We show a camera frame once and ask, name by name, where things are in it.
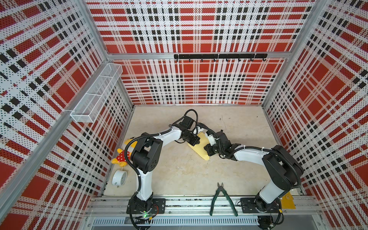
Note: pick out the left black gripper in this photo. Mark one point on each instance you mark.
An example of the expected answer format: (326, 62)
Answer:
(194, 142)

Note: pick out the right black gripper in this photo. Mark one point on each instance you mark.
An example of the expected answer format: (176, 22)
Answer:
(208, 148)

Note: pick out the yellow paper box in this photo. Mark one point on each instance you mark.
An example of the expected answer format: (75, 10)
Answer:
(199, 148)

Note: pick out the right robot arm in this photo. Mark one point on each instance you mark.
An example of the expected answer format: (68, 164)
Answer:
(284, 171)

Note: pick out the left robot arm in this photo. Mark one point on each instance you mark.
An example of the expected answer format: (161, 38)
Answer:
(143, 154)

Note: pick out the yellow plush toy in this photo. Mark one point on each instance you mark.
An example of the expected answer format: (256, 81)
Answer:
(120, 159)

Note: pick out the white alarm clock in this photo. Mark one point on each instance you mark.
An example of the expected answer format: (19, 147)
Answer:
(119, 178)

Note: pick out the yellow card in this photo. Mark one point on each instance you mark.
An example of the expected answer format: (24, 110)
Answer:
(287, 201)

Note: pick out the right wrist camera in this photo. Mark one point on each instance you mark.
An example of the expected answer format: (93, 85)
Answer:
(212, 139)

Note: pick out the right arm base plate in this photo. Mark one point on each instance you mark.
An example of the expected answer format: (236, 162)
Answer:
(250, 204)

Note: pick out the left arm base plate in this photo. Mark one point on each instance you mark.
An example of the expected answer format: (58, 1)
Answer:
(158, 204)

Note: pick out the black hook rail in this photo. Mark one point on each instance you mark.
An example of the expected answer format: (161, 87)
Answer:
(250, 56)

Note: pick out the white wire mesh basket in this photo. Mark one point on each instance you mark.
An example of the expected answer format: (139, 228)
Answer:
(98, 91)

